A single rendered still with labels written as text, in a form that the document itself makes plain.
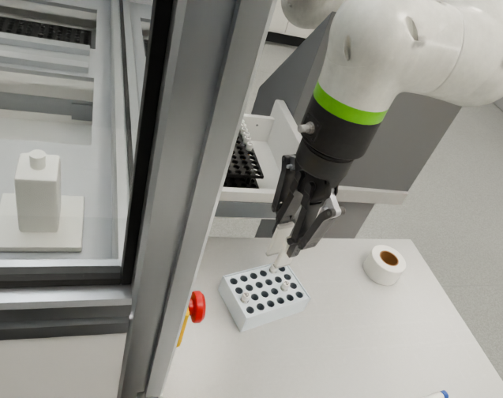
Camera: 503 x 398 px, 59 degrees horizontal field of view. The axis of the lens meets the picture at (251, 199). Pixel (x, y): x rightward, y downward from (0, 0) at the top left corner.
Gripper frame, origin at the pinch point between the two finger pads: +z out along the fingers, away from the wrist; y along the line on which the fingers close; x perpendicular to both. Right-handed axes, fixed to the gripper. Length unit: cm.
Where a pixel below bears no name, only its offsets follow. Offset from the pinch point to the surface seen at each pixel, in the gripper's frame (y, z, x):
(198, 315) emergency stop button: 9.0, -2.5, -19.4
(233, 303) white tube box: 3.3, 7.4, -9.0
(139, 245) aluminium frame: 17.6, -28.1, -32.3
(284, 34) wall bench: -264, 76, 194
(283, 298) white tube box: 5.5, 6.3, -1.0
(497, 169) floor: -83, 86, 269
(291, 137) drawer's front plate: -20.3, -5.8, 12.3
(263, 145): -28.5, 2.3, 13.2
